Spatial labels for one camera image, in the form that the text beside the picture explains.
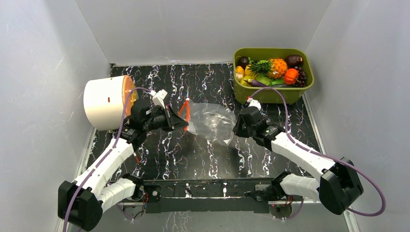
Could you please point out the orange toy pumpkin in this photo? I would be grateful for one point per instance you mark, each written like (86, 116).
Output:
(291, 76)

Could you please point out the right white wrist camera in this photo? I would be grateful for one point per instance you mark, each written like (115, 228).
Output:
(250, 102)

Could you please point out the white cylinder orange lid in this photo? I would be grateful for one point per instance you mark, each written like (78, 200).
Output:
(105, 99)

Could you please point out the yellow toy starfruit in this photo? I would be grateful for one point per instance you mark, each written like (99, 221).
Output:
(244, 81)

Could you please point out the toy pineapple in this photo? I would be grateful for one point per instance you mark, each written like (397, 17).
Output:
(273, 68)

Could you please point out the dark purple toy mangosteen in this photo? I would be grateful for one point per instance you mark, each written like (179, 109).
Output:
(243, 62)

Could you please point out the dark maroon toy fruit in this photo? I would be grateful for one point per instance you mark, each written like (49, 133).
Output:
(294, 60)

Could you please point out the clear orange zip top bag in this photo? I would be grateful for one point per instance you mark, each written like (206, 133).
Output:
(209, 120)

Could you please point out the toy garlic bulb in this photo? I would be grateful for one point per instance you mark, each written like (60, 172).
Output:
(239, 76)

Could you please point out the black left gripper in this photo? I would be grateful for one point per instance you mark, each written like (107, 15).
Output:
(176, 122)

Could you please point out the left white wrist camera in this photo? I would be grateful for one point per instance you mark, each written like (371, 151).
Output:
(158, 97)

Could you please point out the green toy cabbage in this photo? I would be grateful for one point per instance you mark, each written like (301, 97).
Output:
(263, 79)

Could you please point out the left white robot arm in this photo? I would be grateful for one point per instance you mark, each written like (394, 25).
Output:
(83, 201)

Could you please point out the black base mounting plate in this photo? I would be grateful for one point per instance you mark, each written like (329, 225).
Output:
(215, 195)

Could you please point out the green toy lettuce leaf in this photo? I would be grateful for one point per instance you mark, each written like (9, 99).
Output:
(277, 81)

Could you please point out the yellow toy bell pepper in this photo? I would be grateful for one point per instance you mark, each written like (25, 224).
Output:
(248, 71)

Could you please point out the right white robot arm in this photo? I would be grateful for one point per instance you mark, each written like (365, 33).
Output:
(335, 184)

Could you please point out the orange yellow toy pear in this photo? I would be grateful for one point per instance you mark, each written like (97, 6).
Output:
(239, 70)

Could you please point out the dark red toy grapes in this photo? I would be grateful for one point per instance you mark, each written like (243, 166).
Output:
(301, 80)

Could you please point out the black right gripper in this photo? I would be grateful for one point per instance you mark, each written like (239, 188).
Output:
(239, 127)

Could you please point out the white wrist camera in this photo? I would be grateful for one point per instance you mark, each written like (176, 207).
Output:
(250, 102)
(158, 97)

